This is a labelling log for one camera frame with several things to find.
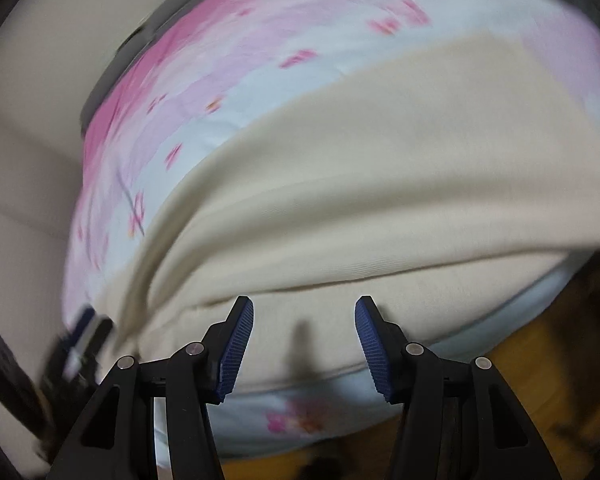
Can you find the pink floral bed sheet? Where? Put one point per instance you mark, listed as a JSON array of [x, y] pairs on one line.
[[230, 60]]

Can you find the cream pants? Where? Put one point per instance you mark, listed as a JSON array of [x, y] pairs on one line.
[[355, 185]]

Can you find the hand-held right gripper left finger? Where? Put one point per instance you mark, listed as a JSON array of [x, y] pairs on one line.
[[236, 345]]

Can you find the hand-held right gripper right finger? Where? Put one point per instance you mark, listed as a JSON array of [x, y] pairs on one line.
[[372, 345]]

